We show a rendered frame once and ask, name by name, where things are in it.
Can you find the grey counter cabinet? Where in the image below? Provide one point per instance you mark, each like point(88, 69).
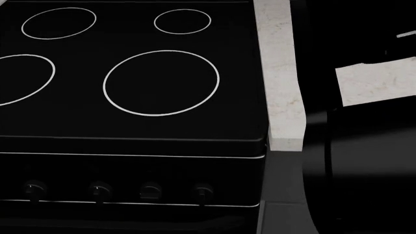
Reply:
point(281, 185)

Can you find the black electric stove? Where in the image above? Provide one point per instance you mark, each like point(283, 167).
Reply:
point(130, 126)

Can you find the black stove knob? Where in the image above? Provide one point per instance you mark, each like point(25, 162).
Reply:
point(100, 191)
point(35, 190)
point(150, 191)
point(202, 193)

